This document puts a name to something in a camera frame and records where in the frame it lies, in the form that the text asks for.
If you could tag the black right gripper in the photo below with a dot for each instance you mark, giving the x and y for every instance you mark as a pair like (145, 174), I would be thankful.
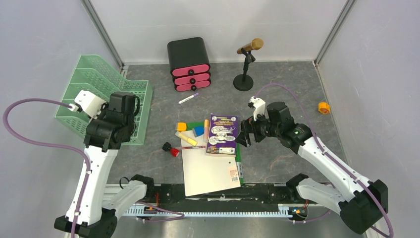
(243, 138)

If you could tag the green mesh file rack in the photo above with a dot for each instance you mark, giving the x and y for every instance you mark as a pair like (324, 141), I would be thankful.
(91, 85)

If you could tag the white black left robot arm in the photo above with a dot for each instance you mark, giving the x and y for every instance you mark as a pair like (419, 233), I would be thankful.
(111, 124)

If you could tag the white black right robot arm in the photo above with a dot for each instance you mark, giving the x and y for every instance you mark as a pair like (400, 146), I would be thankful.
(359, 202)

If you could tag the orange highlighter marker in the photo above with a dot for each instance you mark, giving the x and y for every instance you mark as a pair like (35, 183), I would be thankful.
(206, 130)

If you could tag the red gel pen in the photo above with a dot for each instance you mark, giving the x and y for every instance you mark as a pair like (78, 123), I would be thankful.
(190, 147)

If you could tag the blue eraser block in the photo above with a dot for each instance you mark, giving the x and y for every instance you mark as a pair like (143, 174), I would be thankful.
(198, 131)

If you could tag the black microphone stand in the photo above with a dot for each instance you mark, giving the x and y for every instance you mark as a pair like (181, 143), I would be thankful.
(243, 82)

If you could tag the green clip file folder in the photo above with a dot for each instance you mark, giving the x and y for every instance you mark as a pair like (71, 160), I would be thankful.
(238, 159)

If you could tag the yellow highlighter marker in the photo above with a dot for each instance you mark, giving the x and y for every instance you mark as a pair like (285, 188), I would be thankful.
(184, 137)

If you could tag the purple white marker pen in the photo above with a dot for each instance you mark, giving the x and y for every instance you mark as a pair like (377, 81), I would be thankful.
(188, 98)

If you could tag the yellow eraser block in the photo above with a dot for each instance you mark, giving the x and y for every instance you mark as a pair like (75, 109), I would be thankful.
(181, 126)

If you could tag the red black stamp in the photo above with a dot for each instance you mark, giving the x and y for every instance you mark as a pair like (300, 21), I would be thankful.
(167, 147)

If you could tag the orange tape measure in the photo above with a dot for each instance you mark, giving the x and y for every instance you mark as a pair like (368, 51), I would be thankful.
(324, 108)

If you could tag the black pink drawer organizer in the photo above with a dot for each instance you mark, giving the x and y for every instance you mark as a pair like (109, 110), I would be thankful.
(189, 64)

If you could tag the gold microphone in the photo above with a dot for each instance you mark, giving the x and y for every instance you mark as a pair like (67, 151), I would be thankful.
(254, 45)

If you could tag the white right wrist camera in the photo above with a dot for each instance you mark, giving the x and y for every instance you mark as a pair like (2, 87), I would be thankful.
(258, 105)

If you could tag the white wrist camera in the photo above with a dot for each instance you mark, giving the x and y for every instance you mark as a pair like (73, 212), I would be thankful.
(89, 103)
(258, 105)

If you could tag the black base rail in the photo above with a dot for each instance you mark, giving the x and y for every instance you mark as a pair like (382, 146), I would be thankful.
(249, 197)

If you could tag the white cable duct strip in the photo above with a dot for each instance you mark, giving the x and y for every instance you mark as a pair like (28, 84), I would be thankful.
(141, 211)

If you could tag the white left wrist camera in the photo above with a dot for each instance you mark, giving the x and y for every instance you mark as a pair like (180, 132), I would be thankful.
(89, 103)

